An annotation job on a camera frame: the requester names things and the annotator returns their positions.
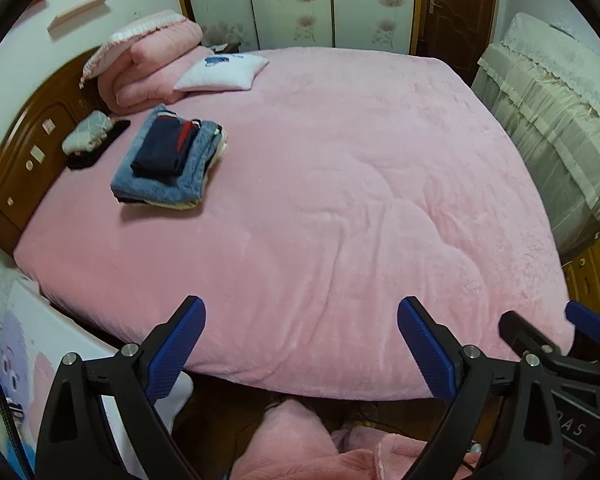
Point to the cream lace-covered furniture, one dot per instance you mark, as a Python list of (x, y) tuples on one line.
[(545, 125)]

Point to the pink fleece bed blanket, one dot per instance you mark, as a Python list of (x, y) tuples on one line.
[(330, 210)]

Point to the wooden headboard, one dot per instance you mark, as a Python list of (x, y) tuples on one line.
[(25, 150)]

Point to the person's pink fleece clothing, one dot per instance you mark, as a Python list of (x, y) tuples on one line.
[(290, 440)]

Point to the white square pillow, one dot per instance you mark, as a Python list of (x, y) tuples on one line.
[(220, 74)]

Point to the pink lace-edged pillow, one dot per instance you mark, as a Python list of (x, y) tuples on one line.
[(115, 40)]

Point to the floral panel wardrobe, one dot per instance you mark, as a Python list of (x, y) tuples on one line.
[(290, 5)]

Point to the black folded cloth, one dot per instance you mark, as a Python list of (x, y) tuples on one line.
[(92, 156)]

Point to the wooden drawer cabinet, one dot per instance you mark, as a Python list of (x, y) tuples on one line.
[(595, 270)]

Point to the grey floral folded cloth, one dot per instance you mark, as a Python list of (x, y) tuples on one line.
[(85, 132)]

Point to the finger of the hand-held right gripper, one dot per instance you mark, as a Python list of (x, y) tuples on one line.
[(525, 332), (587, 320)]

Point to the red and navy varsity jacket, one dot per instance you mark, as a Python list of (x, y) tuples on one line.
[(162, 147)]

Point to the brown wooden door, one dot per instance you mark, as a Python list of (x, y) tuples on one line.
[(455, 10)]

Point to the pink folded quilt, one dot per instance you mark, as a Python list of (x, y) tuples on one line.
[(145, 77)]

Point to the pink wall shelf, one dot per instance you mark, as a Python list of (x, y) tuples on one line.
[(80, 12)]

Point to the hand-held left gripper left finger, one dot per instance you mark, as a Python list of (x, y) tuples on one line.
[(177, 347)]

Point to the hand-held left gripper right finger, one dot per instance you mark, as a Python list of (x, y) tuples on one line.
[(425, 347)]

